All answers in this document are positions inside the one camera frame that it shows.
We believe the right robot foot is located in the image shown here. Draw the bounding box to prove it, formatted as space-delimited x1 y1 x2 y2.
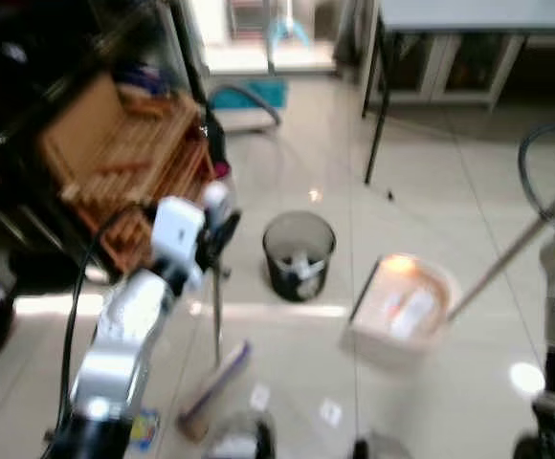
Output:
352 432 414 459

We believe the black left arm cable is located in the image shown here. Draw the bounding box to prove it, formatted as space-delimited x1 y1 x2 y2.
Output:
55 203 146 436

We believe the black mesh waste bin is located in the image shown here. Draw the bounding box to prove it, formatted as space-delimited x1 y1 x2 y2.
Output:
261 210 338 304

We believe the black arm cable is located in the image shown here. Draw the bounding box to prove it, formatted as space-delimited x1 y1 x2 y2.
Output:
55 203 146 436
518 120 555 227

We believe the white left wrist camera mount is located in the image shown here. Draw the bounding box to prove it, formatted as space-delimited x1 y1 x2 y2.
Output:
151 196 208 280

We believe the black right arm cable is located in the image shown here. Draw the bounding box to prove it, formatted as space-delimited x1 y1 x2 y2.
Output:
518 120 555 227

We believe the teal floor mat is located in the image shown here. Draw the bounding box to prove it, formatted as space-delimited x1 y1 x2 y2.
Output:
205 76 290 135

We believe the white paper scrap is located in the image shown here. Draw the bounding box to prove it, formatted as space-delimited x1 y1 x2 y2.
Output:
320 400 344 427
249 384 271 410

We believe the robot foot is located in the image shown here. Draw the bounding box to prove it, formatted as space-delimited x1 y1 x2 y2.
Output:
352 432 414 459
203 411 277 459

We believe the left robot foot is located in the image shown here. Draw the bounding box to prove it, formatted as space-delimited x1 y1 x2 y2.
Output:
203 411 277 459

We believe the white low cabinet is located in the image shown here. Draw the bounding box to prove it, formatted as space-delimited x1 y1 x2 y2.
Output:
385 31 555 106

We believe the grey table with black legs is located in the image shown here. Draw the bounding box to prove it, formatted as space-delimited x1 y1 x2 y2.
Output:
361 0 555 188

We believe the colourful blue yellow card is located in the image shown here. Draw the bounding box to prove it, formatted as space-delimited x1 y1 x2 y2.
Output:
128 408 162 452

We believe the pink long-handled dustpan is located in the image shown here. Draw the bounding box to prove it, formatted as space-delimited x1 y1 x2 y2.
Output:
343 212 555 372

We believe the broom with white-capped handle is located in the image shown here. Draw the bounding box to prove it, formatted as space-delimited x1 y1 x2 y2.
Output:
176 181 255 443

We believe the wooden slatted crate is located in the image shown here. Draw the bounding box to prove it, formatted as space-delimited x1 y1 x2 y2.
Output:
36 71 219 276

